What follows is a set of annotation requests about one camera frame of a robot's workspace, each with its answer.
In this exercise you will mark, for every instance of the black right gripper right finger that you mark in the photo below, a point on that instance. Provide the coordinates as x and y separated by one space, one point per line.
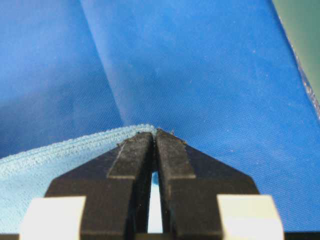
203 198

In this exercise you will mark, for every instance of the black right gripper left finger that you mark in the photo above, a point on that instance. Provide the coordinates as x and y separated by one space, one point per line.
104 199

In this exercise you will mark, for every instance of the light blue towel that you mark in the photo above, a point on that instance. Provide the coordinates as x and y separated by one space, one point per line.
28 174

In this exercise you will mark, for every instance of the dark blue table cloth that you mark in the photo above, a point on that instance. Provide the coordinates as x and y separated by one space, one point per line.
218 74

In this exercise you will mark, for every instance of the green backdrop panel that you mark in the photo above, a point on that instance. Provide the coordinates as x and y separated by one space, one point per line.
300 20

